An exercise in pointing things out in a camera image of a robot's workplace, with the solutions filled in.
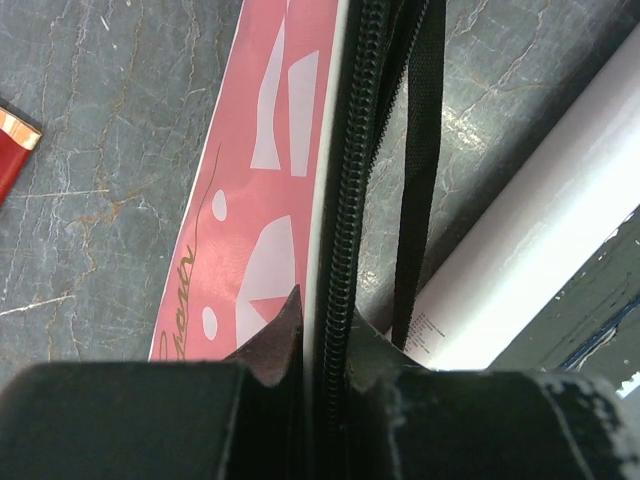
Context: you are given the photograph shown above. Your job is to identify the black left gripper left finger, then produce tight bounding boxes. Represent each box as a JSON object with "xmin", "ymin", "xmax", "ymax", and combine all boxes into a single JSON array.
[{"xmin": 1, "ymin": 290, "xmax": 305, "ymax": 479}]

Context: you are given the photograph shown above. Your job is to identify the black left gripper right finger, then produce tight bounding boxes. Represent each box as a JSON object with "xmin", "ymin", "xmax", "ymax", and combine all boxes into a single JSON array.
[{"xmin": 332, "ymin": 309, "xmax": 639, "ymax": 479}]

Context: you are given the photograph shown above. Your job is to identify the white shuttlecock tube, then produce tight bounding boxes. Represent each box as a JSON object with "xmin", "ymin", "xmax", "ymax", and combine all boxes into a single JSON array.
[{"xmin": 404, "ymin": 33, "xmax": 639, "ymax": 370}]

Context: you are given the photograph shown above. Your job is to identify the pink racket bag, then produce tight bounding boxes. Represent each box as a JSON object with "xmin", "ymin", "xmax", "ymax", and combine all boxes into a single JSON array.
[{"xmin": 147, "ymin": 0, "xmax": 447, "ymax": 401}]

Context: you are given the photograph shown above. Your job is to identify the colourful patchwork placemat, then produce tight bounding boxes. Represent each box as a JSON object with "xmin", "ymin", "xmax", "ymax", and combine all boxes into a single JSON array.
[{"xmin": 0, "ymin": 99, "xmax": 42, "ymax": 204}]

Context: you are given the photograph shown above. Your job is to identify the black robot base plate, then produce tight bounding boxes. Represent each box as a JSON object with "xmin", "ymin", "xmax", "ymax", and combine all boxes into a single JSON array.
[{"xmin": 490, "ymin": 210, "xmax": 639, "ymax": 371}]

